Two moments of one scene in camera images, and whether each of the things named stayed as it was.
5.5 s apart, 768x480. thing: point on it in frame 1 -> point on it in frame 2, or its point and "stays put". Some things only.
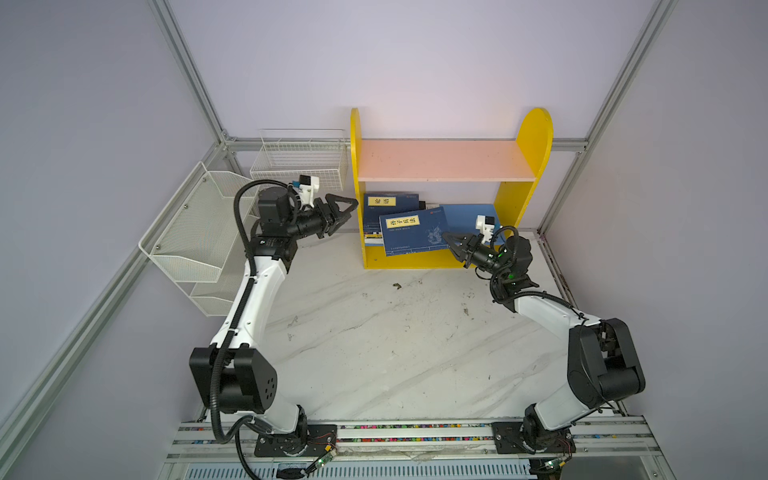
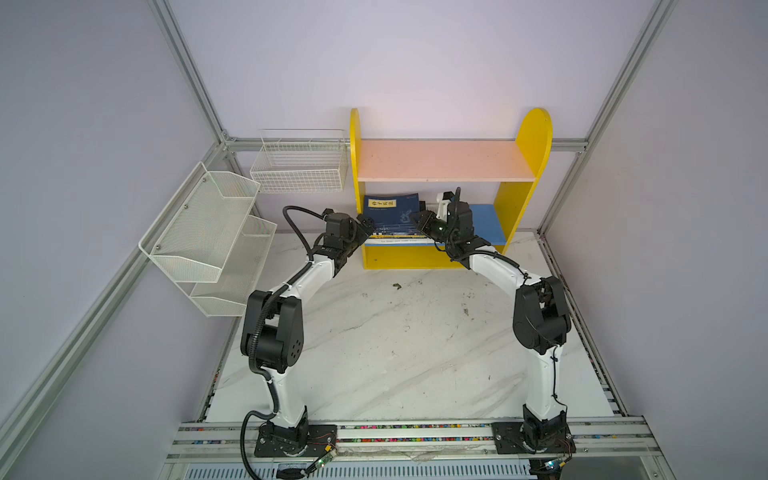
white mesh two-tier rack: [197, 241] stays put
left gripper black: [335, 216] -> [361, 234]
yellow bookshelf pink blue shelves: [442, 203] stays put
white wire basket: [288, 154] stays put
